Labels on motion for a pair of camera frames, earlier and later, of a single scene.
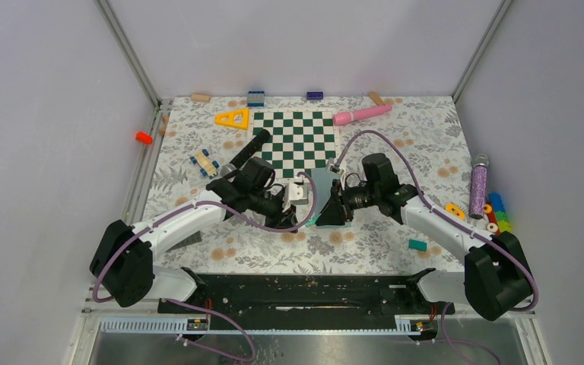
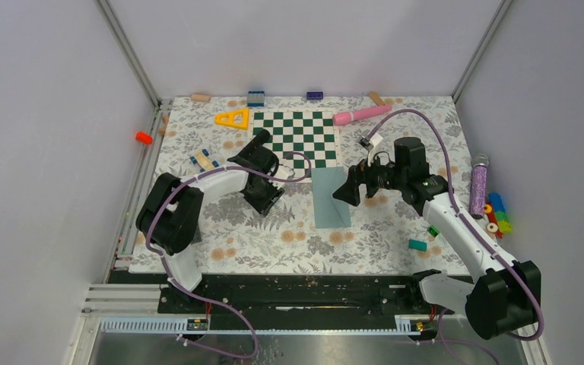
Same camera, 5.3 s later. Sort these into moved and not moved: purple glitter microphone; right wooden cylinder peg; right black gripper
Moved: right black gripper
Not moved: purple glitter microphone; right wooden cylinder peg
